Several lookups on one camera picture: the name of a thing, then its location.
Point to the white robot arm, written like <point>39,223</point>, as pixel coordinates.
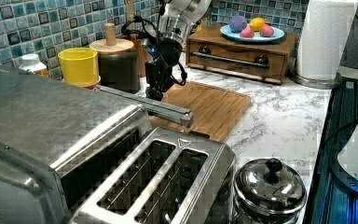
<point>177,18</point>

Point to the red toy strawberry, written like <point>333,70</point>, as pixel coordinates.
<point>247,33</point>
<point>266,31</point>

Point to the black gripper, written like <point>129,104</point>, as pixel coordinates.
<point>159,77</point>

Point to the paper towel roll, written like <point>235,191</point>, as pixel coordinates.
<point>321,43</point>

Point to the wooden cutting board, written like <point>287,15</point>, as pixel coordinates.
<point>215,110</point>

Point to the yellow plastic cup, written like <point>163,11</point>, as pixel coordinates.
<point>80,67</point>

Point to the silver two-slot toaster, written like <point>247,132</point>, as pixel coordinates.
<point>170,178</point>

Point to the wooden drawer box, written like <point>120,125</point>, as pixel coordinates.
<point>268,62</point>

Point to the white-capped spice bottle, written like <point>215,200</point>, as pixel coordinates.
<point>32,63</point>

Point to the dark canister with wooden lid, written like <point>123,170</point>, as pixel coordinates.
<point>117,60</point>

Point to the stainless steel toaster oven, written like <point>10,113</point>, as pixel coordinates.
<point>58,143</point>

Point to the stainless steel pot lid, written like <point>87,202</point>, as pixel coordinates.
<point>267,191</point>

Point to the purple toy fruit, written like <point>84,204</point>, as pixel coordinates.
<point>237,24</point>

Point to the light blue plate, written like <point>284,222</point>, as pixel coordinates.
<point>257,38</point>

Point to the yellow toy lemon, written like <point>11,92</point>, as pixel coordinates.
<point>256,24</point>

